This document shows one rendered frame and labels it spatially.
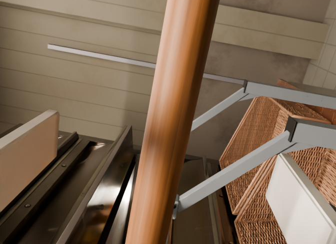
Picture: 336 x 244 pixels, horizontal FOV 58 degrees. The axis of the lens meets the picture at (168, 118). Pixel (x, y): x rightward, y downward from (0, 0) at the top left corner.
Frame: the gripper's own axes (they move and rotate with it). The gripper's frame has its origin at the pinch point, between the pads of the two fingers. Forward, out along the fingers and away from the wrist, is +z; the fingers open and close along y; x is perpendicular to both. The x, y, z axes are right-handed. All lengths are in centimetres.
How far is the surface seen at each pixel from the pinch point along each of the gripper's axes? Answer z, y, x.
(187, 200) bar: 41, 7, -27
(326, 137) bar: 41, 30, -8
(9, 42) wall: 280, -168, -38
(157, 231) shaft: 2.2, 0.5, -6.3
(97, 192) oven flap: 79, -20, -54
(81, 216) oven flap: 61, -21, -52
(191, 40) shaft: 2.1, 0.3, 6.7
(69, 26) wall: 279, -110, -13
